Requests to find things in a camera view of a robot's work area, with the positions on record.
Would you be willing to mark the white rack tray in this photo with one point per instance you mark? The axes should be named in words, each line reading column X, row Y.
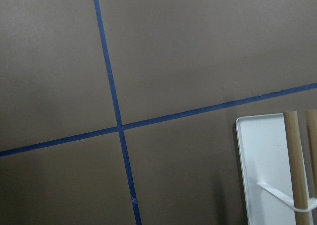
column 265, row 169

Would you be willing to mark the wooden rack rod two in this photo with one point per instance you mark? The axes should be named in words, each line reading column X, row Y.
column 311, row 121

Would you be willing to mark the wooden rack rod one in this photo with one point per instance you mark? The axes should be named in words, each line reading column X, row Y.
column 298, row 176

